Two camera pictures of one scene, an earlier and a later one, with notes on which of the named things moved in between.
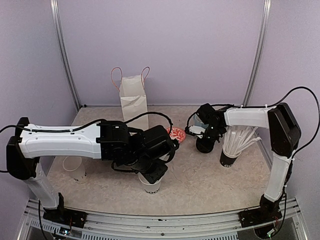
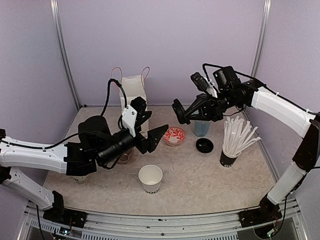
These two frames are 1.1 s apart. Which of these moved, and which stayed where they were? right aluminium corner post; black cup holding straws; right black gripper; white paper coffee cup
Moved: right black gripper
Stayed: black cup holding straws; right aluminium corner post; white paper coffee cup
